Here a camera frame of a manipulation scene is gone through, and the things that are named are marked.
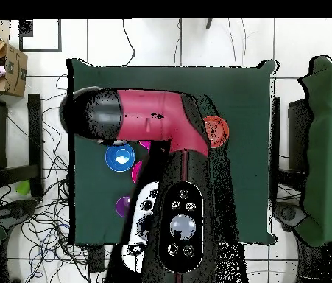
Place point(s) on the large pink bowl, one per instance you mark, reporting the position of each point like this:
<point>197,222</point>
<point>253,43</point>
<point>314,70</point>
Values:
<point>145,144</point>

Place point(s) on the dark blue bowl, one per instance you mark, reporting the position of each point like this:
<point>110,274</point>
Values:
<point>115,156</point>

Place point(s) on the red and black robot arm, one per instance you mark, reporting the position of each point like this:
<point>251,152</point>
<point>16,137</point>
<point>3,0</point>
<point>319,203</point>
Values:
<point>154,118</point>

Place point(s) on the small red bowl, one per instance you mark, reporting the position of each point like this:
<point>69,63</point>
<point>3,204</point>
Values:
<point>136,172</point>

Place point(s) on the small orange-red bowl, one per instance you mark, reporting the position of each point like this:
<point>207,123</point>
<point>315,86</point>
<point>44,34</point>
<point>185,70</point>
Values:
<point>221,131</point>

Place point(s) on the purple cup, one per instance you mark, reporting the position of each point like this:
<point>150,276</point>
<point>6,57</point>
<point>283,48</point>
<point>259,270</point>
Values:
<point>122,206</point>

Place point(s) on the black floor box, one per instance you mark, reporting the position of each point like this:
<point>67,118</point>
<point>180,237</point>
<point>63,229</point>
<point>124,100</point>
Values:
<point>95,259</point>

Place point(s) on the black stand base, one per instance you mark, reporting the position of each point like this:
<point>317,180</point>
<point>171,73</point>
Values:
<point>289,213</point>

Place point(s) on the black rod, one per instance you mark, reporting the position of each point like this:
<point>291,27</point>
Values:
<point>209,24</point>

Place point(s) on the small green floor cup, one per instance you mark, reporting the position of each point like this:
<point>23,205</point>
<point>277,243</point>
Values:
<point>23,188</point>

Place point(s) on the black stand with knob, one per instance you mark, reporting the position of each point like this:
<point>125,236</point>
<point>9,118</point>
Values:
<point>12,213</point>

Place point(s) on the cardboard box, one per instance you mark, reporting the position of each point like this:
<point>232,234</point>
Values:
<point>15,76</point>

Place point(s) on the black square floor frame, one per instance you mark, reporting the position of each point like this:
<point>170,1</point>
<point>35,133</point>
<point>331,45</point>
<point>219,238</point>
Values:
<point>40,51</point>

